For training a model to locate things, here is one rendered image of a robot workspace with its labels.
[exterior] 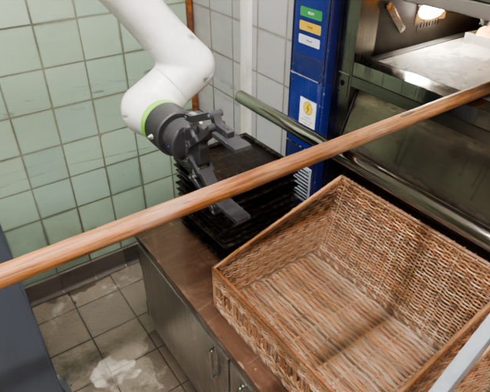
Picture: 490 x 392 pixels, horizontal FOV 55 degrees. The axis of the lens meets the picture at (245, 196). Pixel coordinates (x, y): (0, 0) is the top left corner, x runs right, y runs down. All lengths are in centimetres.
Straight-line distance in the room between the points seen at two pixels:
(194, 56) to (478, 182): 70
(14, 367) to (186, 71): 101
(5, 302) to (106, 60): 99
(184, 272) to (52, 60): 91
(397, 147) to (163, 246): 80
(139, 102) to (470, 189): 77
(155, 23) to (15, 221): 132
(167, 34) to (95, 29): 95
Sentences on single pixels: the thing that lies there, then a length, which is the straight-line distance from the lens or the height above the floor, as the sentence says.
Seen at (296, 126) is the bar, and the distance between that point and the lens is 99.
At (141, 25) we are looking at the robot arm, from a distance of 98.
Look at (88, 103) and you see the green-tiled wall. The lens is 198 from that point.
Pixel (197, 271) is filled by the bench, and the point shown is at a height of 58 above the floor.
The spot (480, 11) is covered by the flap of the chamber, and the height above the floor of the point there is 141.
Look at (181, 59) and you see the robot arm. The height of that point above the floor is 129.
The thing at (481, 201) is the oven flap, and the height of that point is 98.
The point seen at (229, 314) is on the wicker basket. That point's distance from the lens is 132.
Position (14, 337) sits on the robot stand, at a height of 53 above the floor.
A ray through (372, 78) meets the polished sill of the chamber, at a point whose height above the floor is 116.
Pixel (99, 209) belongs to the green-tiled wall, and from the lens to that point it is 220.
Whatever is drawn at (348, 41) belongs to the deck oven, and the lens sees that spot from 137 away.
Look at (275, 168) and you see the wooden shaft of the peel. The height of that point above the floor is 120.
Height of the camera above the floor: 161
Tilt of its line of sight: 35 degrees down
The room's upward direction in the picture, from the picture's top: straight up
